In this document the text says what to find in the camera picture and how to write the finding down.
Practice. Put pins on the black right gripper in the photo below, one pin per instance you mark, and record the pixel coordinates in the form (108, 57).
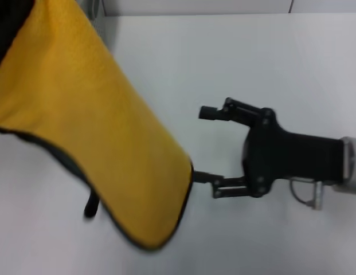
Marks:
(281, 154)

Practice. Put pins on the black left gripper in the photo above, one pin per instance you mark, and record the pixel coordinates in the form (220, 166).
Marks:
(5, 25)

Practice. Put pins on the green and yellow towel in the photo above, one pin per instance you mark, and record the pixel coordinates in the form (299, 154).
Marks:
(80, 114)

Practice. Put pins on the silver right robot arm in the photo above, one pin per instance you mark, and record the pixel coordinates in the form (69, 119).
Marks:
(352, 166)

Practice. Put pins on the grey perforated plastic storage box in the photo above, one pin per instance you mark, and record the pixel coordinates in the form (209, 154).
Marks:
(101, 25)

